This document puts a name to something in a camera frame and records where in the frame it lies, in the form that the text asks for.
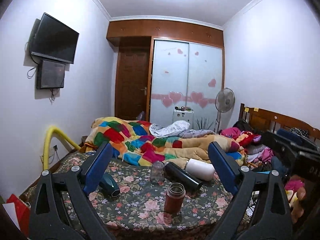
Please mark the wooden headboard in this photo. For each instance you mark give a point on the wooden headboard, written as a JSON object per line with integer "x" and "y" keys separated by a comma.
{"x": 265, "y": 120}

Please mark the white small cabinet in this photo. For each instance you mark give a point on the white small cabinet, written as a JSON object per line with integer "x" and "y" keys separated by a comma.
{"x": 185, "y": 114}

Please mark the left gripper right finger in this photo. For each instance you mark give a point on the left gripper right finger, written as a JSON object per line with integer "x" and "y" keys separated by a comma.
{"x": 271, "y": 218}

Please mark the frosted sliding wardrobe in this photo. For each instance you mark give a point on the frosted sliding wardrobe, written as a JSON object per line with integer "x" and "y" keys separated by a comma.
{"x": 185, "y": 75}

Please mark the black wall television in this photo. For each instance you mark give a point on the black wall television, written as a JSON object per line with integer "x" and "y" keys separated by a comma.
{"x": 54, "y": 40}

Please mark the red paper bag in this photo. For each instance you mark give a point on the red paper bag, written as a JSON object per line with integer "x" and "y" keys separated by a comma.
{"x": 19, "y": 213}

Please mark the clear plastic cup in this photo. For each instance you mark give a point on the clear plastic cup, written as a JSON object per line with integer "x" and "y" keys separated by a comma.
{"x": 157, "y": 172}

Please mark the colourful patchwork blanket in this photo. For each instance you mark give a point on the colourful patchwork blanket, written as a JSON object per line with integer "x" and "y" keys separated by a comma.
{"x": 133, "y": 137}

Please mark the floral dark green bedsheet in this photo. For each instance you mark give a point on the floral dark green bedsheet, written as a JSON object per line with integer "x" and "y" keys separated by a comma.
{"x": 139, "y": 208}

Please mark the red steel thermos cup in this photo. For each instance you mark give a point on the red steel thermos cup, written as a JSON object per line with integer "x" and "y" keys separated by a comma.
{"x": 174, "y": 198}

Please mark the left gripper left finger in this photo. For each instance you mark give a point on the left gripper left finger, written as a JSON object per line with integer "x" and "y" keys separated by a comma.
{"x": 49, "y": 218}

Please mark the black cylindrical flask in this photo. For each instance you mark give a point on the black cylindrical flask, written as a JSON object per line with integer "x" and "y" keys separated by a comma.
{"x": 175, "y": 174}

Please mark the standing electric fan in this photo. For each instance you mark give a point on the standing electric fan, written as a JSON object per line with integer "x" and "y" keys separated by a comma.
{"x": 224, "y": 102}

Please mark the dark teal hexagonal cup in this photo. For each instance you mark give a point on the dark teal hexagonal cup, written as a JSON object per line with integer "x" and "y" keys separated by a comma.
{"x": 109, "y": 186}

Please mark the brown wooden door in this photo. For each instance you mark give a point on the brown wooden door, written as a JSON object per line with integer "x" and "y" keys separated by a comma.
{"x": 131, "y": 82}

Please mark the white cylindrical flask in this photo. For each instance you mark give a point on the white cylindrical flask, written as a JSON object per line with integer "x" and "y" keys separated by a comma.
{"x": 200, "y": 170}

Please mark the pink red clothes pile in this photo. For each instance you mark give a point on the pink red clothes pile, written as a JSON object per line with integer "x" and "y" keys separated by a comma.
{"x": 248, "y": 149}

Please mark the striped grey white cloth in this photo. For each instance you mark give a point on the striped grey white cloth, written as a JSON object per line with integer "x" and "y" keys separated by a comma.
{"x": 173, "y": 130}

